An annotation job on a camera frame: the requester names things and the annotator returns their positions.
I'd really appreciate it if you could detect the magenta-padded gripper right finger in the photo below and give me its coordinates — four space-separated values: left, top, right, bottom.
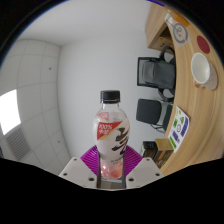
121 144 165 190

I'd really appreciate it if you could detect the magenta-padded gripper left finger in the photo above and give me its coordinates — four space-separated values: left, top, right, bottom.
59 144 103 190

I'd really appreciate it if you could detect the clear drink bottle black cap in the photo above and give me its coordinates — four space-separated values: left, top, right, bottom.
93 89 131 183

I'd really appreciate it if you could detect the white leaflet green purple print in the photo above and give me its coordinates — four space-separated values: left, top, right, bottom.
167 105 190 154

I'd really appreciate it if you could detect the black office chair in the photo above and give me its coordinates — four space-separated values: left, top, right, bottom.
135 98 174 133

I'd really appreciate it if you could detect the ceiling air vent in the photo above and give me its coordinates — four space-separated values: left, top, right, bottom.
5 128 30 162

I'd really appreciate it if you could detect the square ceiling light panel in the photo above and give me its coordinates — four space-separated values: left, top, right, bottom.
0 89 22 136

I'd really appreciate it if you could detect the grey mesh-back office chair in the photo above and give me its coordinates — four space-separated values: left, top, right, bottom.
136 45 177 100

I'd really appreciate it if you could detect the white patterned paper cup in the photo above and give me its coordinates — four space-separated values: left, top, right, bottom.
190 52 219 91

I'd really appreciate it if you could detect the flat round red coaster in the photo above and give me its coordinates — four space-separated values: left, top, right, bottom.
196 35 212 55

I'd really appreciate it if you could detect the wooden side desk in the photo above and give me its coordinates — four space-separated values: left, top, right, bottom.
143 3 178 53

